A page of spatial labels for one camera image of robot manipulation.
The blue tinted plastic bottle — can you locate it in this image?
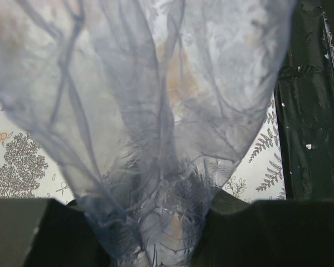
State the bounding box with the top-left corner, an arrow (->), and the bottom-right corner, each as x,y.
0,1 -> 296,266

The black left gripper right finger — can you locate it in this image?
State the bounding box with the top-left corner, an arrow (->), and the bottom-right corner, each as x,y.
191,191 -> 334,266

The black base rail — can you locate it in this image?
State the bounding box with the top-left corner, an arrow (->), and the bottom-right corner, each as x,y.
275,1 -> 334,200

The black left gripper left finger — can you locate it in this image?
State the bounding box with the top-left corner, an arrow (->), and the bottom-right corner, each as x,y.
0,198 -> 110,266

